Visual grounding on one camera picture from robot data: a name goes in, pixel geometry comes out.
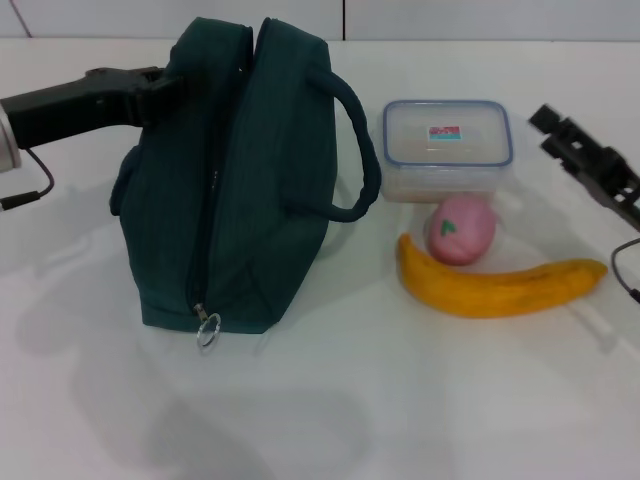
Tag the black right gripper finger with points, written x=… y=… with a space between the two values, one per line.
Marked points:
x=550 y=120
x=562 y=152

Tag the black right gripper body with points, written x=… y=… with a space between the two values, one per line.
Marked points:
x=615 y=180

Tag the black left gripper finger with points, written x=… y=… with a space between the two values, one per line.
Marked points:
x=155 y=97

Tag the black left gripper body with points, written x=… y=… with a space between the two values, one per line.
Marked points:
x=65 y=107

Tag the clear plastic food container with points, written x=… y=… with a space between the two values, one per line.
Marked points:
x=445 y=150

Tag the dark teal fabric bag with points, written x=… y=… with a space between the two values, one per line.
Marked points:
x=250 y=200

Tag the pink toy peach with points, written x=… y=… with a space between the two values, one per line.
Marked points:
x=462 y=235

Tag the yellow banana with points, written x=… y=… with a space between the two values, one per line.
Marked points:
x=480 y=295

